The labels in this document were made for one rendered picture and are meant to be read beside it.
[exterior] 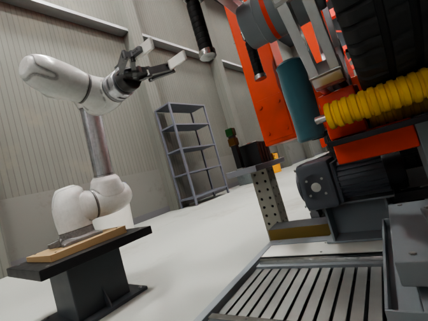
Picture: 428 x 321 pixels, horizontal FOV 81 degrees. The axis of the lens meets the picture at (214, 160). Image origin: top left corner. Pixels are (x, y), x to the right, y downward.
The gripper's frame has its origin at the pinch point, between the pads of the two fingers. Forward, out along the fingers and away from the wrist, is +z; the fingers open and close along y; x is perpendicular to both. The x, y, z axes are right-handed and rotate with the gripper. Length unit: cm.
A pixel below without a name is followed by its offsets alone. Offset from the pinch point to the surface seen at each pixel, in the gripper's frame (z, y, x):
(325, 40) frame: 37.9, 0.7, -18.2
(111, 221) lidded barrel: -268, -135, -60
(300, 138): 21.6, -25.4, -33.7
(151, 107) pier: -315, -309, 128
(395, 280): 36, -6, -68
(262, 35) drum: 22.9, -13.9, -3.7
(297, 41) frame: 33.4, 2.4, -16.5
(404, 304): 37, 2, -68
